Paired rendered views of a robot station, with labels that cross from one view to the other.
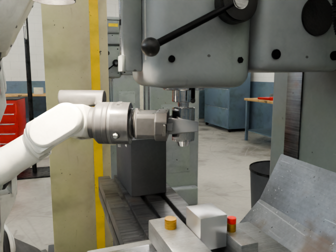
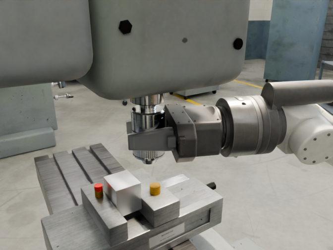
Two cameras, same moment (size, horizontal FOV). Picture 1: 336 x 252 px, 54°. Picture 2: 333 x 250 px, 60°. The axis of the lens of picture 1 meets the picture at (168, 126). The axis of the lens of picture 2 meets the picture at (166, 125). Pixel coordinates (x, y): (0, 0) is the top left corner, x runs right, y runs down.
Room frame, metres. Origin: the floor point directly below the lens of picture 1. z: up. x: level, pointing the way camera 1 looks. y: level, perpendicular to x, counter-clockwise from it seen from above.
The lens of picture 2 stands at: (1.06, -0.09, 1.39)
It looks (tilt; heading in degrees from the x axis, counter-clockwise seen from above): 21 degrees down; 167
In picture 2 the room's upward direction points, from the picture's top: straight up
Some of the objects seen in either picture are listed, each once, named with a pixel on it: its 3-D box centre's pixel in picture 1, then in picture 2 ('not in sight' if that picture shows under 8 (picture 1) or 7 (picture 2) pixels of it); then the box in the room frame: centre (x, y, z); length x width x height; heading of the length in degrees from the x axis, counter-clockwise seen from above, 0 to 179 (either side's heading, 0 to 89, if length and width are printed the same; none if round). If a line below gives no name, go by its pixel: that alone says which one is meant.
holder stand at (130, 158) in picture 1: (139, 157); not in sight; (1.14, 0.10, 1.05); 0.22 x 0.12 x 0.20; 21
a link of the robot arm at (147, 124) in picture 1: (139, 124); (210, 129); (0.69, 0.06, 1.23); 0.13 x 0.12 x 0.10; 177
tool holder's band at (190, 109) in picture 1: (183, 109); (147, 111); (0.68, -0.03, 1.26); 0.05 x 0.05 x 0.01
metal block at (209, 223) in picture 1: (205, 225); (122, 192); (0.57, -0.07, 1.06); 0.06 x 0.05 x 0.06; 21
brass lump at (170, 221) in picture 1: (170, 223); (155, 188); (0.57, 0.00, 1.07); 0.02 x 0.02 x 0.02
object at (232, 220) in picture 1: (231, 224); (98, 190); (0.56, -0.11, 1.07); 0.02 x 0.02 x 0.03
